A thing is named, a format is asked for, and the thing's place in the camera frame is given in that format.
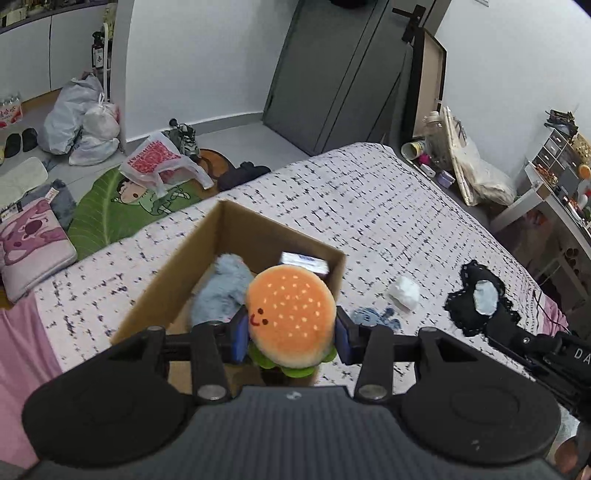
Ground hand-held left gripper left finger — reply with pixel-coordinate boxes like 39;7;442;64
108;306;253;406

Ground fluffy light blue plush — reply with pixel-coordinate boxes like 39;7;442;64
191;252;256;326

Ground orange burger plush toy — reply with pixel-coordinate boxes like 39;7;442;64
244;265;338;380

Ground flat white plastic bag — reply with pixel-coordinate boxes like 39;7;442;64
69;136;121;167

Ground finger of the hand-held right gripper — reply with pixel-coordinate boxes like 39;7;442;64
484;316;563;366

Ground white cabinet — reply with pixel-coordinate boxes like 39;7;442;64
0;0;119;104

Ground white insole pad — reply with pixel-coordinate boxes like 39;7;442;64
0;156;49;205

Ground black door handle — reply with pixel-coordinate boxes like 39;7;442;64
392;5;426;45

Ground blue grey sock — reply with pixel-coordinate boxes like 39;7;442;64
349;306;402;332

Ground white crumpled sock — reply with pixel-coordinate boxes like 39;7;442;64
386;275;421;314

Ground round orange floor mat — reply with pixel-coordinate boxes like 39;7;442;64
198;148;237;179

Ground person's right hand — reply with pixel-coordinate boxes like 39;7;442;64
555;436;580;474

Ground white legged desk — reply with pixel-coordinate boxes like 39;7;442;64
489;159;591;315

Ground white standing pole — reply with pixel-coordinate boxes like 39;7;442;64
102;22;114;103

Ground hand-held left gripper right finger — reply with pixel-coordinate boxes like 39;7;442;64
335;306;472;402

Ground pair of black slippers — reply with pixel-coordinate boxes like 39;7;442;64
3;128;40;156

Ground black clothing on floor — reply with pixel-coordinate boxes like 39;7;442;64
216;161;271;192

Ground black lace eye mask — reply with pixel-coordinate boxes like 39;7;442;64
445;259;521;338

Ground black cable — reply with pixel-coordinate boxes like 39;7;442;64
531;288;571;334

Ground large grey plastic bag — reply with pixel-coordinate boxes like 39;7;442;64
36;75;105;156

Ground black framed board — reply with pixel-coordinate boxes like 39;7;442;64
405;27;448;140

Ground brown cardboard box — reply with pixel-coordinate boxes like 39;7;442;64
111;199;347;398

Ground blue tissue pack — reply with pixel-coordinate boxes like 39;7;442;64
280;251;331;278

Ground pair of grey sneakers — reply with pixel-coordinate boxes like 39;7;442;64
161;119;201;158

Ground pink cartoon cushion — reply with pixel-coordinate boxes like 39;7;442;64
0;198;79;304

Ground pack of water bottles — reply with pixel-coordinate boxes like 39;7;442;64
0;92;25;128

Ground dark grey door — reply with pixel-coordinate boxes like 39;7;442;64
262;0;417;156

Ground folded blue grey jeans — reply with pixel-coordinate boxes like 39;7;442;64
43;179;78;232

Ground black pump bottle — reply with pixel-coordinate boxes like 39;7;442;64
91;31;106;71

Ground clear drinking bottle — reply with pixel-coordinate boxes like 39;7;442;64
424;110;452;168

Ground tied white plastic bag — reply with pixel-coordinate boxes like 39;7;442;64
82;93;122;142

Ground green cartoon floor rug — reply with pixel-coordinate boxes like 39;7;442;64
66;165;205;262

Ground red printed plastic bag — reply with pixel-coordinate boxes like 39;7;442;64
119;131;216;198

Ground beige tote bag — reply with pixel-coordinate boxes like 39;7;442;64
440;106;516;207

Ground white black patterned bed cover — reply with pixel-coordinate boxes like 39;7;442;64
34;141;563;403

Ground grey desktop drawer organizer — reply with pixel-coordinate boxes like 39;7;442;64
530;126;583;195

